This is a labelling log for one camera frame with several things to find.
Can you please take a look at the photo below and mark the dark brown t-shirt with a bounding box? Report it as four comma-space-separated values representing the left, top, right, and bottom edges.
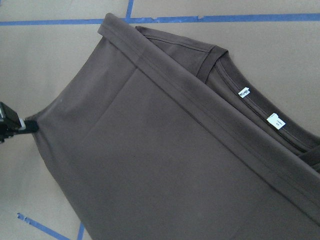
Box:
31, 13, 320, 240

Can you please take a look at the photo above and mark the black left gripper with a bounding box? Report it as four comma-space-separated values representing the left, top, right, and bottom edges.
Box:
0, 101, 39, 143

